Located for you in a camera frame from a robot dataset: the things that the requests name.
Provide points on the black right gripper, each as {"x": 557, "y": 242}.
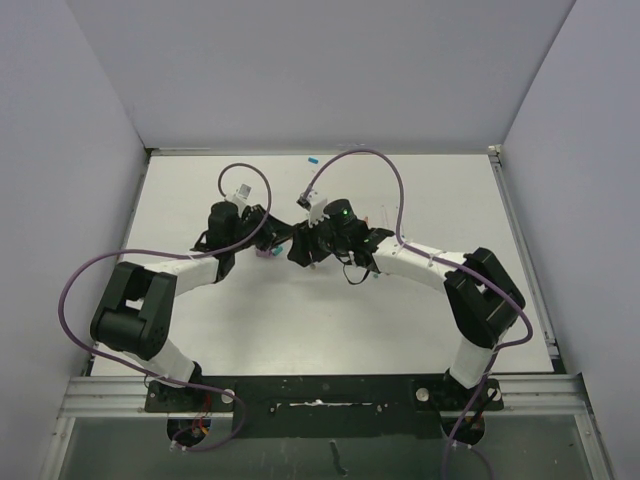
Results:
{"x": 305, "y": 243}

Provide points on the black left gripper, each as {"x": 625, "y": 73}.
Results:
{"x": 273, "y": 231}

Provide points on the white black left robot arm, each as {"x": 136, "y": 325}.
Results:
{"x": 134, "y": 314}

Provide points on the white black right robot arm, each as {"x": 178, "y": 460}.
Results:
{"x": 480, "y": 292}

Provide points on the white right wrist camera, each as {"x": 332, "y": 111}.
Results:
{"x": 314, "y": 204}

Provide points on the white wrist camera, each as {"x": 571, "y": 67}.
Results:
{"x": 241, "y": 194}
{"x": 314, "y": 204}

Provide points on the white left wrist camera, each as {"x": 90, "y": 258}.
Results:
{"x": 241, "y": 194}

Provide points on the aluminium right rail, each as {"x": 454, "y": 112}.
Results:
{"x": 495, "y": 158}

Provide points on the aluminium rail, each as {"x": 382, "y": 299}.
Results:
{"x": 546, "y": 430}
{"x": 495, "y": 158}

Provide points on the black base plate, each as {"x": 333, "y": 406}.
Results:
{"x": 424, "y": 406}

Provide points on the aluminium front rail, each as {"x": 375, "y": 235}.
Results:
{"x": 546, "y": 430}

